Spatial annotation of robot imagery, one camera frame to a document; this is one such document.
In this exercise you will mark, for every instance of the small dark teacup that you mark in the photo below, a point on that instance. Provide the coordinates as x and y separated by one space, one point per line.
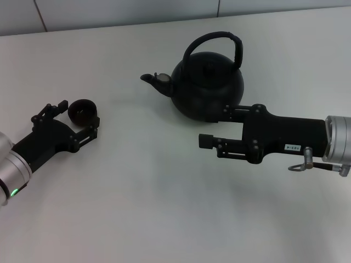
82 113

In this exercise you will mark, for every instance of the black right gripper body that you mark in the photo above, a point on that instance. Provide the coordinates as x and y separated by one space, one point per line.
288 134

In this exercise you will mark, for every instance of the black cast iron teapot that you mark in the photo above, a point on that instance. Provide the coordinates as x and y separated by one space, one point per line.
208 82

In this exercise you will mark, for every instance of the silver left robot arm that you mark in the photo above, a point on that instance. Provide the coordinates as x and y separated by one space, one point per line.
13 170

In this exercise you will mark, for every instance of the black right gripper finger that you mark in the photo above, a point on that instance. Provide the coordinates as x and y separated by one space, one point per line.
235 113
206 141

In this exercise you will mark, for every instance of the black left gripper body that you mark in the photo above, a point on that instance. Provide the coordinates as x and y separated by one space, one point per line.
46 139

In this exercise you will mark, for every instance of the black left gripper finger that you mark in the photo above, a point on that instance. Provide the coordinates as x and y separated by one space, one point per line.
87 137
52 111

